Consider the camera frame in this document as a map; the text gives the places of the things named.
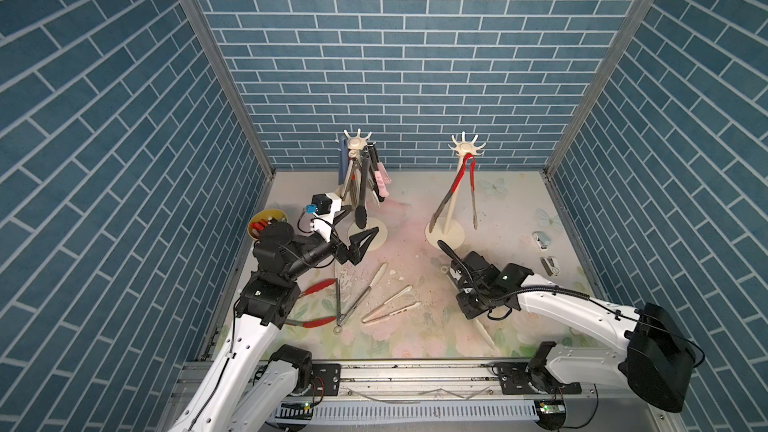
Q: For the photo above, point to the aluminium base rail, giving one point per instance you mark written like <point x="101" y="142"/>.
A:
<point x="388" y="392"/>

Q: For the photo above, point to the steel tongs cream ends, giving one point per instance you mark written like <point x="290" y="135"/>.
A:
<point x="483" y="331"/>

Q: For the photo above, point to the blue cream tongs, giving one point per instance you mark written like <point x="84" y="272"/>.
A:
<point x="343" y="160"/>

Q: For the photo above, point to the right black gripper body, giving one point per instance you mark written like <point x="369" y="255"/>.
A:
<point x="472" y="301"/>

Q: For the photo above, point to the red tipped steel tongs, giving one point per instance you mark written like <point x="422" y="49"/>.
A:
<point x="315" y="308"/>

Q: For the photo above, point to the cream utensil rack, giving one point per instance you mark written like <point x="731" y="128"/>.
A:
<point x="442" y="227"/>
<point x="356" y="143"/>

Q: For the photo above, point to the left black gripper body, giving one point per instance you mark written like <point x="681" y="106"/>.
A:
<point x="332" y="248"/>

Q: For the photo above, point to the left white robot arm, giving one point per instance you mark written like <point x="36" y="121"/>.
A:
<point x="230" y="398"/>

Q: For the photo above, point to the steel tongs white tips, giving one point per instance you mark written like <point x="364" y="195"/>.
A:
<point x="338" y="329"/>

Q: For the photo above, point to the small grey clip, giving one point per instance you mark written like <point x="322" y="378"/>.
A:
<point x="551" y="265"/>

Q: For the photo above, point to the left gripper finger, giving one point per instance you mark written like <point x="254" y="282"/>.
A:
<point x="359" y="244"/>
<point x="340" y="216"/>

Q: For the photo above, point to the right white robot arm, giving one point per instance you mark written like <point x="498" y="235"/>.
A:
<point x="641" y="349"/>

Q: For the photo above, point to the small white tongs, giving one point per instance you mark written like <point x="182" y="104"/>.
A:
<point x="387" y="309"/>

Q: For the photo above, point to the yellow cup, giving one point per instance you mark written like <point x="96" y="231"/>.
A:
<point x="262" y="219"/>

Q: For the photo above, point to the markers in cup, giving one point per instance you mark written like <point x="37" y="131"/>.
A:
<point x="257" y="227"/>

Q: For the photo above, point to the black steel tongs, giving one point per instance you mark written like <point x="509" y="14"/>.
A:
<point x="367" y="186"/>

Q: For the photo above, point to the steel tongs cream tips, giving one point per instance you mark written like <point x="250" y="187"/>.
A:
<point x="350" y="188"/>

